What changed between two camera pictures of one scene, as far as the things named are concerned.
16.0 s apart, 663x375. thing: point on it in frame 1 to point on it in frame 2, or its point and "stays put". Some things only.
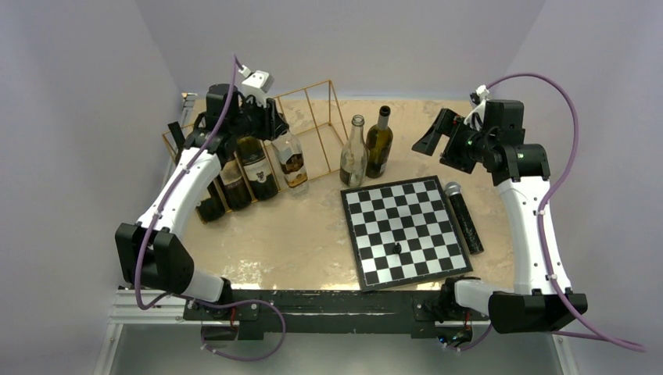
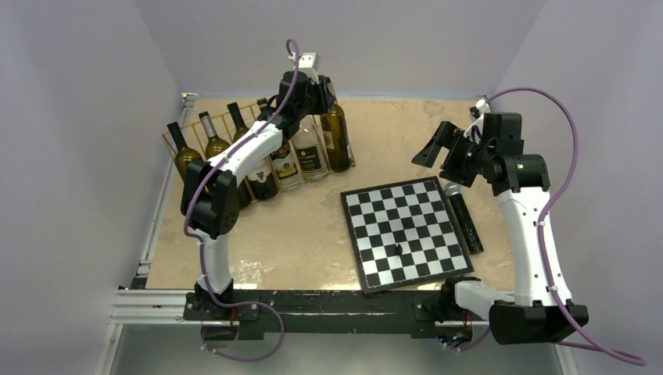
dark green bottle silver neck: x=379 y=145 to x=337 y=139
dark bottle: x=258 y=168 stays put
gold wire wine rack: x=304 y=149 stays put
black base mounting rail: x=233 y=315 stays put
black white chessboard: x=414 y=213 stays put
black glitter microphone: x=464 y=217 stays put
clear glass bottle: x=354 y=155 to x=309 y=144
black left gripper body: x=253 y=119 to x=316 y=99
